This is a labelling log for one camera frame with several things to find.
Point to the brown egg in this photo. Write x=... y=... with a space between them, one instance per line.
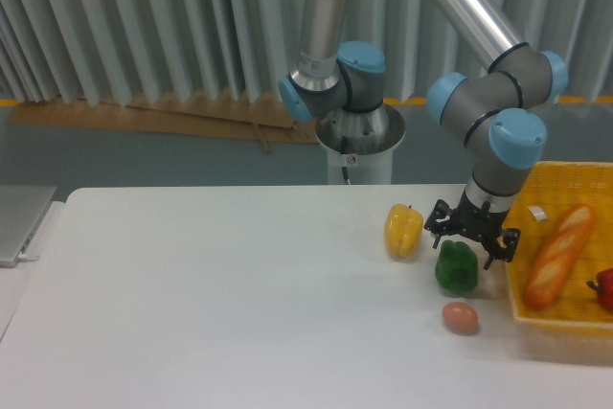
x=460 y=316

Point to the silver laptop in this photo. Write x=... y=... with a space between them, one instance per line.
x=22 y=210

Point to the yellow bell pepper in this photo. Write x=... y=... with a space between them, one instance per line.
x=402 y=231

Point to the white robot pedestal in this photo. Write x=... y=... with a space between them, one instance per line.
x=359 y=160

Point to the red bell pepper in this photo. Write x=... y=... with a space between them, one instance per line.
x=602 y=285

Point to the baguette bread loaf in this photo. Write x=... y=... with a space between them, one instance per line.
x=558 y=256

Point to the white label in basket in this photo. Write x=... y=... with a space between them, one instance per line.
x=538 y=213

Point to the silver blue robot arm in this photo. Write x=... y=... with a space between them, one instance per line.
x=340 y=85

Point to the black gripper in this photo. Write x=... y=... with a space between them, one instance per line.
x=476 y=224

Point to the brown cardboard sheet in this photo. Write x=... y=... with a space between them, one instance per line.
x=265 y=120

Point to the green bell pepper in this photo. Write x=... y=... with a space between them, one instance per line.
x=457 y=267

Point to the yellow woven basket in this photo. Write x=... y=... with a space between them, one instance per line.
x=557 y=187

